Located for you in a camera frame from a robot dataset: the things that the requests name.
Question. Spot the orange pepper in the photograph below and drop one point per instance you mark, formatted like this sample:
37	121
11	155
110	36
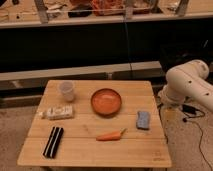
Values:
112	136

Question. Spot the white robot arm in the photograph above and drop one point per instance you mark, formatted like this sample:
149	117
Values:
187	80

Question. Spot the orange ceramic bowl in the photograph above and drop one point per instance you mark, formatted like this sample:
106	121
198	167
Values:
106	102

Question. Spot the translucent plastic cup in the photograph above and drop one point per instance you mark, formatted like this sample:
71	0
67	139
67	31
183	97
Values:
66	89

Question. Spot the wooden folding table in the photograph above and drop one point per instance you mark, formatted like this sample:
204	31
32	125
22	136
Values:
137	148

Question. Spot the blue grey sponge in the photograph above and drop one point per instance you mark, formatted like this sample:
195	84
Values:
143	120

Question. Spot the white plastic bottle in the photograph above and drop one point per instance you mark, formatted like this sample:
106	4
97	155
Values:
56	113

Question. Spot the black white striped block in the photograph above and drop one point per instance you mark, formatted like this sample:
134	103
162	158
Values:
53	142

